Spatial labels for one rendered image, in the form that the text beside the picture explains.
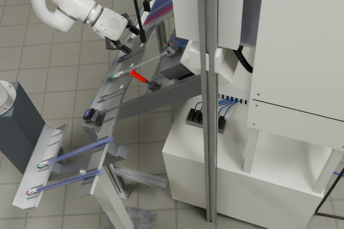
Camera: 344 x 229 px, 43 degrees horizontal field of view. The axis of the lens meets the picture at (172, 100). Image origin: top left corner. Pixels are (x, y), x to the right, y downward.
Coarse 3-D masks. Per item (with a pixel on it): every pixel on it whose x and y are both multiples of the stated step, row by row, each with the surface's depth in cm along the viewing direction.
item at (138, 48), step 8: (152, 32) 185; (136, 40) 194; (136, 48) 188; (144, 48) 180; (128, 56) 189; (136, 56) 182; (120, 64) 191; (128, 64) 183; (112, 80) 186; (120, 80) 180; (128, 80) 172; (112, 88) 181; (120, 88) 174; (104, 96) 182; (112, 96) 176; (120, 96) 169; (104, 104) 177
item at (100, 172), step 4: (92, 172) 131; (96, 172) 129; (100, 172) 128; (76, 176) 138; (80, 176) 136; (84, 176) 134; (88, 176) 132; (92, 176) 131; (64, 180) 143; (68, 180) 141; (72, 180) 139; (76, 180) 138; (52, 184) 149; (56, 184) 147; (60, 184) 144; (64, 184) 143; (36, 188) 158; (40, 188) 155; (44, 188) 153; (48, 188) 151; (52, 188) 150; (28, 192) 162
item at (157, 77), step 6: (174, 30) 166; (174, 36) 163; (162, 60) 159; (156, 72) 156; (156, 78) 153; (162, 78) 149; (186, 78) 136; (162, 84) 147; (168, 84) 143; (150, 90) 151
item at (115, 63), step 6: (126, 36) 201; (126, 42) 199; (120, 54) 196; (114, 60) 194; (114, 66) 192; (108, 72) 190; (108, 78) 189; (102, 84) 187; (102, 90) 186; (96, 96) 184; (96, 102) 183; (90, 108) 181
